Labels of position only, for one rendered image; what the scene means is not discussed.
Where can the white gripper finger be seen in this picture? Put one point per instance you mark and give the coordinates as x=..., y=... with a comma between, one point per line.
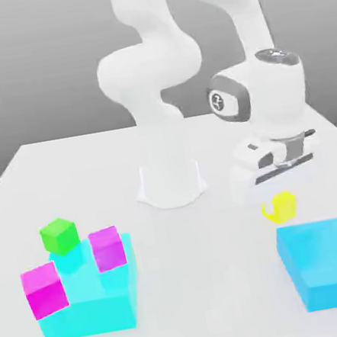
x=269, y=206

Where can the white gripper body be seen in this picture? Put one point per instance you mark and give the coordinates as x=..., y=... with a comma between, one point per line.
x=249, y=192

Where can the small yellow cube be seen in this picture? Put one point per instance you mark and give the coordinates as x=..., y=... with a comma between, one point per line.
x=284, y=207

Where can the small magenta cube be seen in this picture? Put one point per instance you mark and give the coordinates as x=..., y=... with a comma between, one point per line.
x=45, y=291

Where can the large blue box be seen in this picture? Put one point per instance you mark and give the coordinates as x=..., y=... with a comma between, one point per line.
x=334, y=261

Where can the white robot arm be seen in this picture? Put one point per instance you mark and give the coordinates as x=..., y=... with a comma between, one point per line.
x=151, y=66

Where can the large cyan box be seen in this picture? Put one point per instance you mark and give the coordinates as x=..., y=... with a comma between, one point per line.
x=95, y=304

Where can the small green cube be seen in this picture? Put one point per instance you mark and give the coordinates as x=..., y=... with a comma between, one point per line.
x=60, y=236

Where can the small violet cube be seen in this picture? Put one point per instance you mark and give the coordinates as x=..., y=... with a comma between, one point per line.
x=107, y=249

